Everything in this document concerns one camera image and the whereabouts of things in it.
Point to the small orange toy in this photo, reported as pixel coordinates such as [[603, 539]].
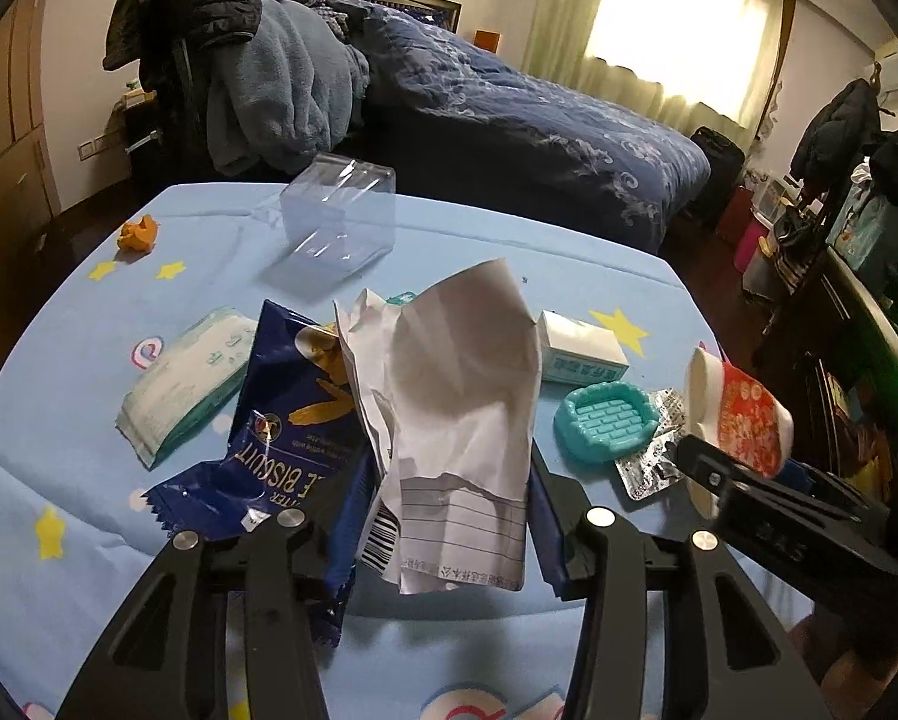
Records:
[[138, 236]]

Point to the hanging black coat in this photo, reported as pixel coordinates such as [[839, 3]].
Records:
[[832, 127]]

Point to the dark bedside table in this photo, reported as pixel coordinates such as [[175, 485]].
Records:
[[143, 131]]

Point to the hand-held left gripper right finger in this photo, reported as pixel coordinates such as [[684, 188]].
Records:
[[546, 555]]

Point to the silver blister pack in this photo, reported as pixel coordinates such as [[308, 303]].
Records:
[[644, 474]]

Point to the white paper sheet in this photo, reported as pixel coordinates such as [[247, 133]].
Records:
[[449, 390]]

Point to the wall socket plate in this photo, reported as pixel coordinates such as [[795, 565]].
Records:
[[94, 146]]

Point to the white green tissue pack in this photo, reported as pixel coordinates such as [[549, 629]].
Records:
[[186, 382]]

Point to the teal soap dish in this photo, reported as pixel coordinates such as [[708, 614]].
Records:
[[606, 420]]

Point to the clear plastic box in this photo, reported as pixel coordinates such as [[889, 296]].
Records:
[[336, 217]]

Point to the bed with blue duvet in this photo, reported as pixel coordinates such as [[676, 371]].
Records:
[[509, 105]]

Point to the brown wooden wardrobe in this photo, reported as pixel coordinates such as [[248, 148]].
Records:
[[6, 112]]

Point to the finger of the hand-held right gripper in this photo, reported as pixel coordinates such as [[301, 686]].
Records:
[[832, 484], [764, 495]]

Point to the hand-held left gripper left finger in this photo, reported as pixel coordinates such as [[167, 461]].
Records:
[[269, 585]]

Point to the dark wooden headboard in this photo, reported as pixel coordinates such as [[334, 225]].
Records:
[[419, 1]]

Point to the grey-blue fleece blanket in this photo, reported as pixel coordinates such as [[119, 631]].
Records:
[[284, 82]]

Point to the red and white paper cup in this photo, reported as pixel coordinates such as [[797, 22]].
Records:
[[749, 412]]

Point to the pale window curtain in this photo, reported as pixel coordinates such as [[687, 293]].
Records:
[[666, 22]]

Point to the dark padded jacket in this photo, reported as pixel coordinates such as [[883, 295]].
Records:
[[209, 0]]

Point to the black suitcase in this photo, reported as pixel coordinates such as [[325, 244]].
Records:
[[719, 172]]

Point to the pink plastic bin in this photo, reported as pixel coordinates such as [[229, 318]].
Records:
[[750, 246]]

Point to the dark blue biscuit packet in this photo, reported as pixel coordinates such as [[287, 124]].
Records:
[[269, 435]]

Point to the small orange box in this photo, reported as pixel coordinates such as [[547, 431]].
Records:
[[487, 40]]

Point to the small white medicine box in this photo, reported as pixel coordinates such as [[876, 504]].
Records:
[[576, 349]]

